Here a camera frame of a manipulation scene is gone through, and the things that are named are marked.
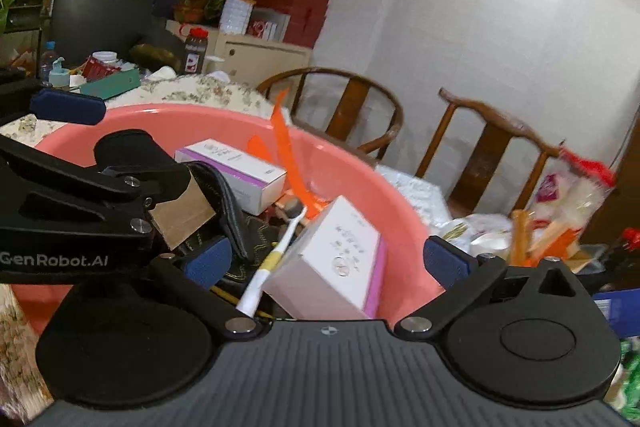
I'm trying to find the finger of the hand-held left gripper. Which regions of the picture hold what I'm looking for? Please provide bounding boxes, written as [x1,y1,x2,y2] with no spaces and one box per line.
[0,134,192,244]
[0,69,107,126]

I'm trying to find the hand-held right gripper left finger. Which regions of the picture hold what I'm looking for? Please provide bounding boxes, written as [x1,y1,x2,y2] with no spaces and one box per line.
[149,236,266,341]

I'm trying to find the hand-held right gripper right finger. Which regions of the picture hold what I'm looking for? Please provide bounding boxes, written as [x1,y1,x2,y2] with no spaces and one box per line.
[394,235,597,341]

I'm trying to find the brown cardboard piece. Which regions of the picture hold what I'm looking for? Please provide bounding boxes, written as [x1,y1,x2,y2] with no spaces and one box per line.
[149,179,217,252]

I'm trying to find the white toothbrush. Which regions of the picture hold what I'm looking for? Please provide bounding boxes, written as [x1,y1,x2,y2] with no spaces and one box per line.
[234,200,308,319]

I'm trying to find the small white and purple box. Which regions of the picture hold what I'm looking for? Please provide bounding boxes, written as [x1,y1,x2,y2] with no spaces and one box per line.
[173,139,287,217]

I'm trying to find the large white and purple box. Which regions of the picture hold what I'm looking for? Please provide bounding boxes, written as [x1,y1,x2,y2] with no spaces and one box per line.
[261,195,389,321]

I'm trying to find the orange plastic strip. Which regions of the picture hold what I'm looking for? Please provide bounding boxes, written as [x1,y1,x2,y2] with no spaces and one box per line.
[247,89,327,219]

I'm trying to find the pink plastic basin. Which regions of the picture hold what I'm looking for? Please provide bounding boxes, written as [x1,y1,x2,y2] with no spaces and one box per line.
[10,102,447,339]

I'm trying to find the floral cloth desktop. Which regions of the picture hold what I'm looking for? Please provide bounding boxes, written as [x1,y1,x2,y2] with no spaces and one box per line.
[0,74,273,425]

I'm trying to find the teal pump bottle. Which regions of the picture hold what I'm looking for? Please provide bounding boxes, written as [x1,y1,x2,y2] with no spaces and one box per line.
[48,56,71,88]

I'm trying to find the white plastic bag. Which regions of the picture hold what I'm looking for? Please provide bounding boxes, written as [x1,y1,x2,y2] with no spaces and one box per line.
[439,212,517,259]

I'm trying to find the clear water bottle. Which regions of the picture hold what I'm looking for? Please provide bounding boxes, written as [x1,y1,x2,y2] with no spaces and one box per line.
[38,40,57,80]

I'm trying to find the teal box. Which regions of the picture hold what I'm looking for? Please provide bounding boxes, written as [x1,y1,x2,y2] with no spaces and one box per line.
[79,69,142,101]

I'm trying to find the red packet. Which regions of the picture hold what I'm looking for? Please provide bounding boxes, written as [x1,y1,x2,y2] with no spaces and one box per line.
[79,56,124,81]

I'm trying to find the white bubble wrap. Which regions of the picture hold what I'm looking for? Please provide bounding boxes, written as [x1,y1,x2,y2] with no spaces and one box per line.
[374,164,452,229]

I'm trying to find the black monitor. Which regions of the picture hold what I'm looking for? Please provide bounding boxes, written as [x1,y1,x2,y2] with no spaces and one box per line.
[49,0,156,68]

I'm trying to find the wooden armchair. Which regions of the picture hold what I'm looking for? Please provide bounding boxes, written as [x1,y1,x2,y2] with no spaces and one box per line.
[414,87,567,214]
[255,66,405,158]

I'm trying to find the dark jar with red lid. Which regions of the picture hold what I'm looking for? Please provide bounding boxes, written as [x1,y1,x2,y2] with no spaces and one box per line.
[183,25,210,74]

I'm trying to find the clear snack bag red top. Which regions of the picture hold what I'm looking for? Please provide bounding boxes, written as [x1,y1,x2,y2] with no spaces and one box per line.
[509,146,617,269]

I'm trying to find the large blue box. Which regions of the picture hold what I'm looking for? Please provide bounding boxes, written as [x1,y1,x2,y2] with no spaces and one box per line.
[592,289,640,339]

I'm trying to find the cream cabinet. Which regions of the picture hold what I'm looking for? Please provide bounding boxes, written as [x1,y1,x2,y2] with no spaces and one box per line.
[166,19,314,90]

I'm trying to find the red and white box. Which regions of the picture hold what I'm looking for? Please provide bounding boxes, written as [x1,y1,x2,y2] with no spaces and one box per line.
[247,9,291,42]

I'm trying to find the green plastic bag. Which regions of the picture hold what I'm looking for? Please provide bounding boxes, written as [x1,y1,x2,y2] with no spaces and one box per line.
[606,339,640,414]

